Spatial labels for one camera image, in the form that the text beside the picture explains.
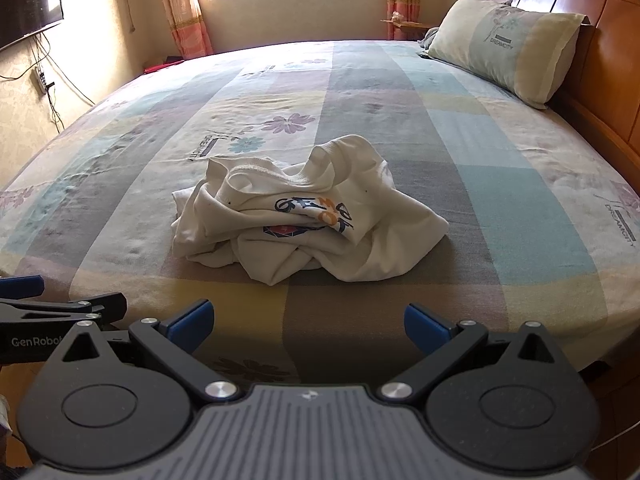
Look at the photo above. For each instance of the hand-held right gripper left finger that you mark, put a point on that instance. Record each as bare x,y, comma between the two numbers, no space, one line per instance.
192,325

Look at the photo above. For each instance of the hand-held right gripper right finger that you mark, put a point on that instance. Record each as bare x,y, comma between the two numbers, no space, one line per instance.
425,330

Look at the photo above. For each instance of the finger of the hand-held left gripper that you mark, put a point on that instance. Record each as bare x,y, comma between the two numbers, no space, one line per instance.
20,287
50,310

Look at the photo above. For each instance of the white printed t-shirt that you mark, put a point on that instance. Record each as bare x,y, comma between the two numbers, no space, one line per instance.
300,260

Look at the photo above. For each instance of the bed with patchwork sheet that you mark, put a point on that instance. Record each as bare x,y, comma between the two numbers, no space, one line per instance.
450,185

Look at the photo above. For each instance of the white power strip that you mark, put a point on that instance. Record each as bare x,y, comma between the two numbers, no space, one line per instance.
44,81

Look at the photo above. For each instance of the red cloth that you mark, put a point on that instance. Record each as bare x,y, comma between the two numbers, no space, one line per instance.
160,66

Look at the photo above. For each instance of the grey cloth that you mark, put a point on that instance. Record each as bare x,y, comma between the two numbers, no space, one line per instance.
429,39

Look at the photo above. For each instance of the pastel striped pillow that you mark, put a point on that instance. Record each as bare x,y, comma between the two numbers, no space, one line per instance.
500,45

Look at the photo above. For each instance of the wooden headboard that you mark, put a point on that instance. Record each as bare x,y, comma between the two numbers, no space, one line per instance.
600,85

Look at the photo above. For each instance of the wooden bedside shelf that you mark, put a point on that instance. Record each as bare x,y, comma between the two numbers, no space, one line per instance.
405,25

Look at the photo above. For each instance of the wall television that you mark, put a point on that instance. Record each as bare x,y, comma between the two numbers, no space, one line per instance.
30,10

